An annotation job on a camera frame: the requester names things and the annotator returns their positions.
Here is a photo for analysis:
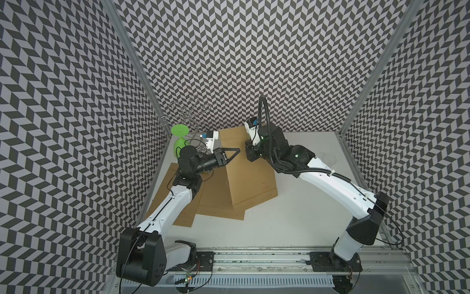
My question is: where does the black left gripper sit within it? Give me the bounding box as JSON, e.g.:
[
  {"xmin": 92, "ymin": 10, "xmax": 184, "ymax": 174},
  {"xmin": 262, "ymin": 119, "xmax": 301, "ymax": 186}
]
[{"xmin": 194, "ymin": 147, "xmax": 241, "ymax": 175}]

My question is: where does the brown file bag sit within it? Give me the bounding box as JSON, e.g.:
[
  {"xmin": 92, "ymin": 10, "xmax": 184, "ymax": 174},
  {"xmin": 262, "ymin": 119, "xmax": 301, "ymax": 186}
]
[
  {"xmin": 197, "ymin": 167, "xmax": 245, "ymax": 221},
  {"xmin": 139, "ymin": 164, "xmax": 203, "ymax": 235},
  {"xmin": 219, "ymin": 126, "xmax": 278, "ymax": 213}
]

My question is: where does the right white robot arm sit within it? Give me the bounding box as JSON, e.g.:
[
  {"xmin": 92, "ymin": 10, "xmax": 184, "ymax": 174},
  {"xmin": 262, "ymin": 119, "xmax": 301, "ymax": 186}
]
[{"xmin": 244, "ymin": 121, "xmax": 389, "ymax": 263}]

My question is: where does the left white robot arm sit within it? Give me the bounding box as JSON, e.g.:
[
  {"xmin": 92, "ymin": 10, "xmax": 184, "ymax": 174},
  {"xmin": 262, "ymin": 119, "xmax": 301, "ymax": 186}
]
[{"xmin": 116, "ymin": 145, "xmax": 240, "ymax": 286}]

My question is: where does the green plastic goblet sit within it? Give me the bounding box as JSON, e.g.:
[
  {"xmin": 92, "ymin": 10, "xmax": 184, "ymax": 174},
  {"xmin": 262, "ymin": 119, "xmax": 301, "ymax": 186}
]
[{"xmin": 171, "ymin": 124, "xmax": 189, "ymax": 159}]

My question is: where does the clear plastic cup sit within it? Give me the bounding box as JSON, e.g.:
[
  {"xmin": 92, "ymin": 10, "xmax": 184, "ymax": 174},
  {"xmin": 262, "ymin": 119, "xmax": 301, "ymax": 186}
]
[{"xmin": 322, "ymin": 153, "xmax": 337, "ymax": 166}]

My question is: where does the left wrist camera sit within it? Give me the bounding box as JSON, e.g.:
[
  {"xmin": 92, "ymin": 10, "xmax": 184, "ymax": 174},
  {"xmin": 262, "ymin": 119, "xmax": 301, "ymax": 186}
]
[{"xmin": 200, "ymin": 131, "xmax": 219, "ymax": 153}]

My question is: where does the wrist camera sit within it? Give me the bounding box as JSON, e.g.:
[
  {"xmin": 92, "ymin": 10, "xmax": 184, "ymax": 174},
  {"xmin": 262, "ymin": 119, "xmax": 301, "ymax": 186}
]
[
  {"xmin": 200, "ymin": 131, "xmax": 219, "ymax": 153},
  {"xmin": 244, "ymin": 117, "xmax": 261, "ymax": 146}
]

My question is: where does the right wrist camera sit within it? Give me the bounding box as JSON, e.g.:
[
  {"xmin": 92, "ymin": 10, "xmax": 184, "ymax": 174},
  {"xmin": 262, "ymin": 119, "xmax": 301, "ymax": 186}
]
[{"xmin": 244, "ymin": 117, "xmax": 261, "ymax": 146}]

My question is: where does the metal wire cup rack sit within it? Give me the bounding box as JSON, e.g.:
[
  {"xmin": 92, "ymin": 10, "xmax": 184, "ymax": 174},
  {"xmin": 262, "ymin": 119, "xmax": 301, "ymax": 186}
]
[{"xmin": 159, "ymin": 105, "xmax": 206, "ymax": 149}]

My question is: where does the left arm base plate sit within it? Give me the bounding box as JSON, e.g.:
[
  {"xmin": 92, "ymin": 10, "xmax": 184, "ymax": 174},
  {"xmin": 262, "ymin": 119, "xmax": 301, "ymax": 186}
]
[{"xmin": 165, "ymin": 251, "xmax": 215, "ymax": 273}]

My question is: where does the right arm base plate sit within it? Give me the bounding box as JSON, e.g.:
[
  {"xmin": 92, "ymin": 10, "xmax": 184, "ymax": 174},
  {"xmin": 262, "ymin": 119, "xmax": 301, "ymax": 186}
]
[{"xmin": 307, "ymin": 252, "xmax": 363, "ymax": 273}]

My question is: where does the aluminium front rail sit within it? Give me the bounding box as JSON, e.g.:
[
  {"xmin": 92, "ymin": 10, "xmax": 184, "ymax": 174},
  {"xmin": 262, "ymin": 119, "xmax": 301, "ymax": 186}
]
[{"xmin": 113, "ymin": 248, "xmax": 416, "ymax": 276}]

